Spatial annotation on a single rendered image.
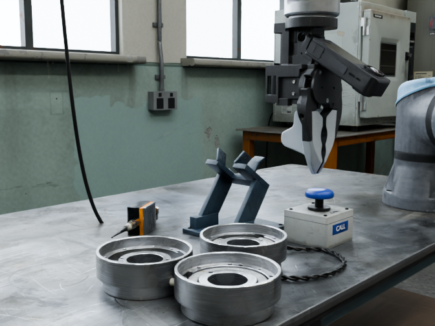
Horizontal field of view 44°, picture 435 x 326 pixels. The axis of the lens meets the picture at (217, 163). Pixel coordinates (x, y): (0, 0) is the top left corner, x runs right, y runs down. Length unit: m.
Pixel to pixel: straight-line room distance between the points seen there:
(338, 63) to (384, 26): 2.26
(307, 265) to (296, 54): 0.29
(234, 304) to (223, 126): 2.52
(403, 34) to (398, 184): 2.19
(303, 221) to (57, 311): 0.35
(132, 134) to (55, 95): 0.43
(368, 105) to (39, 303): 2.41
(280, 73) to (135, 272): 0.35
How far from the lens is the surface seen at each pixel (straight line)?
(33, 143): 2.30
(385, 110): 3.01
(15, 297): 0.62
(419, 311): 1.25
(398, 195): 1.03
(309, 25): 0.74
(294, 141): 0.77
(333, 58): 0.73
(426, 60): 4.54
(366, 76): 0.70
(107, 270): 0.58
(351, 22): 2.88
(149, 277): 0.56
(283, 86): 0.77
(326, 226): 0.74
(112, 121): 2.50
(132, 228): 0.78
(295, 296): 0.59
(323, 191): 0.76
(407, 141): 1.02
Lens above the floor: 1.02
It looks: 8 degrees down
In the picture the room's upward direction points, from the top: straight up
